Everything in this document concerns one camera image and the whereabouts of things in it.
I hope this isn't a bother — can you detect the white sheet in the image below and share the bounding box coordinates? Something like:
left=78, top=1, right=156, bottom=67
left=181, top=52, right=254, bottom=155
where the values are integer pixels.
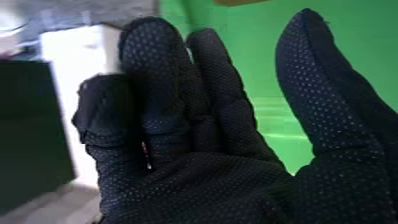
left=39, top=24, right=124, bottom=189

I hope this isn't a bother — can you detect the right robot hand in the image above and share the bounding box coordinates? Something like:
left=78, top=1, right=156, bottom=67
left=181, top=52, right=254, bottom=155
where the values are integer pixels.
left=69, top=7, right=398, bottom=224

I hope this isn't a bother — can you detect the dark mat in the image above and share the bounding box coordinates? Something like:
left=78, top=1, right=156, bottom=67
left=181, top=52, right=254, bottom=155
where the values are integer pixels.
left=0, top=60, right=78, bottom=216

